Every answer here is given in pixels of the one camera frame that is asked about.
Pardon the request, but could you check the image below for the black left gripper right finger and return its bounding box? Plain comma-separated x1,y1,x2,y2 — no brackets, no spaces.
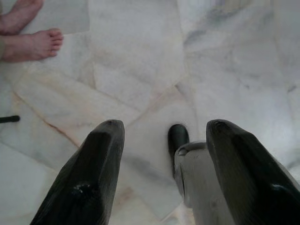
205,119,300,225

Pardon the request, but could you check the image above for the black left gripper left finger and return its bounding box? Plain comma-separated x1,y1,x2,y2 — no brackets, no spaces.
30,119,125,225

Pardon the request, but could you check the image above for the black robot foot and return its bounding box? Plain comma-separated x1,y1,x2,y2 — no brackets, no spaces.
167,124,190,179

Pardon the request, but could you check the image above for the black rod tip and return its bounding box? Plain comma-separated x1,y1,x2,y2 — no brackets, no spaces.
0,115,21,123

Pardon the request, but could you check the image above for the bare person foot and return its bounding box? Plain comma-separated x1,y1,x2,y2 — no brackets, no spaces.
0,28,64,63
0,0,45,36

